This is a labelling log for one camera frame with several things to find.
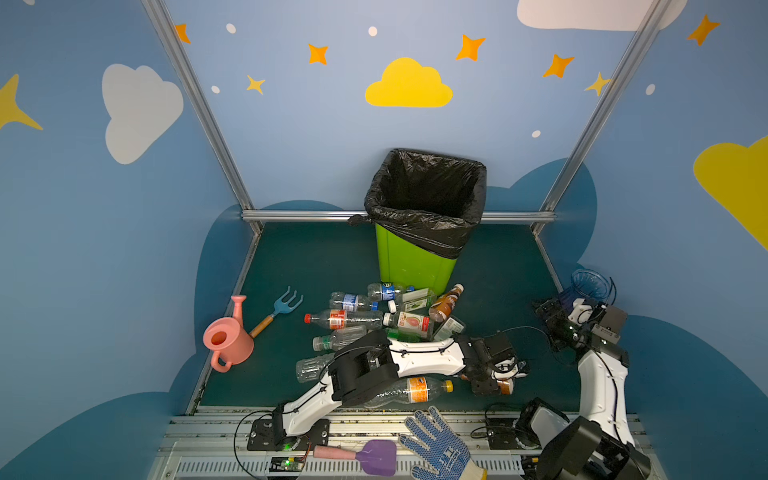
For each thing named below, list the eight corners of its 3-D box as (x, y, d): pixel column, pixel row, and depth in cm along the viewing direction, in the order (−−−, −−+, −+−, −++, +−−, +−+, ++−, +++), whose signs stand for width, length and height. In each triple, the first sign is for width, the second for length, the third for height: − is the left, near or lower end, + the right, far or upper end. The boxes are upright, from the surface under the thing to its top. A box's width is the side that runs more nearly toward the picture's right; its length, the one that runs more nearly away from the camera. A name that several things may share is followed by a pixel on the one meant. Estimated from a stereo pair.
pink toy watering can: (219, 377, 84) (200, 363, 75) (223, 320, 96) (207, 301, 87) (253, 368, 86) (238, 353, 77) (253, 313, 98) (240, 294, 89)
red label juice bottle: (381, 324, 94) (381, 321, 92) (386, 308, 97) (386, 305, 95) (431, 338, 91) (432, 335, 89) (434, 321, 94) (435, 318, 93)
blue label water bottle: (329, 311, 96) (328, 307, 94) (331, 296, 99) (330, 292, 97) (370, 311, 96) (369, 307, 94) (370, 297, 99) (370, 292, 97)
